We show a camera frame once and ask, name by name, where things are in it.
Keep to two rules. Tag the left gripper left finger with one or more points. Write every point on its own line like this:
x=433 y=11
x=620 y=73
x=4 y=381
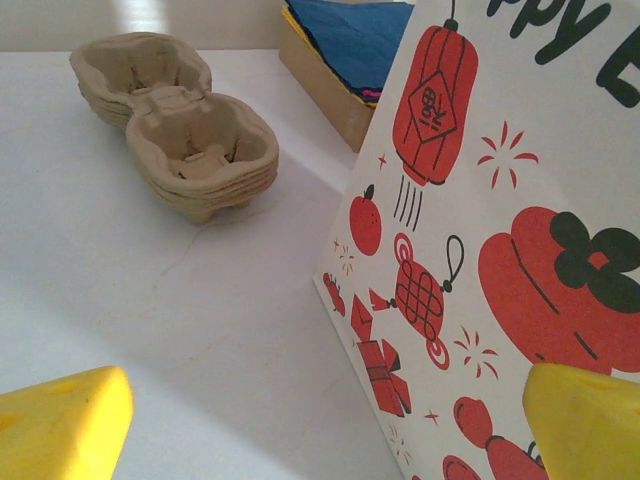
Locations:
x=65 y=430

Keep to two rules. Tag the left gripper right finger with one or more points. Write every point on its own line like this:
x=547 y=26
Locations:
x=590 y=430

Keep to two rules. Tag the red white paper gift bag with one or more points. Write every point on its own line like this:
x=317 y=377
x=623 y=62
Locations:
x=500 y=225

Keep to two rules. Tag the blue paper napkin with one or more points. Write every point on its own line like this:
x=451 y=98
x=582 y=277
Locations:
x=350 y=40

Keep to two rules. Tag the stack of cardboard cup carriers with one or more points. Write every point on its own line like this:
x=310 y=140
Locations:
x=200 y=150

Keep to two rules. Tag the pink paper napkin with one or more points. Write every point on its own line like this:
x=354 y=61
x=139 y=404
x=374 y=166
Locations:
x=370 y=92

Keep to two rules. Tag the tan napkin box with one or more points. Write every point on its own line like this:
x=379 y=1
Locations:
x=330 y=105

